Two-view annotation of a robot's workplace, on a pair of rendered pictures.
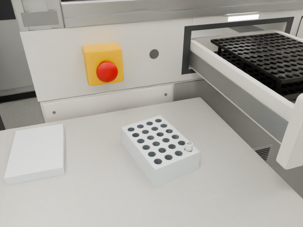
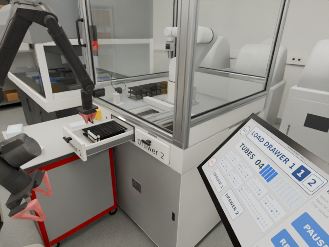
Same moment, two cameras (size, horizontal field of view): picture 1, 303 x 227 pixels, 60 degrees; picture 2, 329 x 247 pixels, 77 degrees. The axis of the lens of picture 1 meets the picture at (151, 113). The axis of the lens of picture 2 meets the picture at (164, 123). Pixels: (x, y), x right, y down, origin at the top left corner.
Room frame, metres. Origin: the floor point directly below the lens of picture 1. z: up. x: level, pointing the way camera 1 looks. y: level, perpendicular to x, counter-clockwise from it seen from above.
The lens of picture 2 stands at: (0.33, -1.48, 1.47)
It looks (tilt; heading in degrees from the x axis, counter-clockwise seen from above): 24 degrees down; 65
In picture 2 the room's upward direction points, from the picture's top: 1 degrees clockwise
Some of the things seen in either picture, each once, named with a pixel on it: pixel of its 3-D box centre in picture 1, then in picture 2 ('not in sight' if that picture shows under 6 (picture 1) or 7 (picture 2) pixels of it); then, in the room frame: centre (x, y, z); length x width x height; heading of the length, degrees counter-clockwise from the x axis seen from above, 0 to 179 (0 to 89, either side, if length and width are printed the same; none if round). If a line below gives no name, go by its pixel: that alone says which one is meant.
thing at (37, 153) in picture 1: (38, 150); (78, 124); (0.36, 0.20, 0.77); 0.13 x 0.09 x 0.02; 16
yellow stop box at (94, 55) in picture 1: (103, 64); (96, 114); (0.49, 0.10, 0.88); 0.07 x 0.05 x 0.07; 108
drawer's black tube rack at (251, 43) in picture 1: (274, 66); (105, 133); (0.50, -0.25, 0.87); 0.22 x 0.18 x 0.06; 18
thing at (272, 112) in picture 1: (270, 66); (106, 133); (0.51, -0.25, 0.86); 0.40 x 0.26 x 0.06; 18
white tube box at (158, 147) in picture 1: (158, 147); not in sight; (0.35, -0.01, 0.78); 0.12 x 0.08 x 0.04; 29
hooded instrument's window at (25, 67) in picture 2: not in sight; (69, 58); (0.40, 1.52, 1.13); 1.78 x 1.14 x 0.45; 108
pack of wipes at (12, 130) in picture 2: not in sight; (15, 130); (-0.07, 0.22, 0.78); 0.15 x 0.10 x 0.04; 95
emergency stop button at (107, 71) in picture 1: (106, 70); not in sight; (0.46, 0.09, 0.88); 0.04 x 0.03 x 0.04; 108
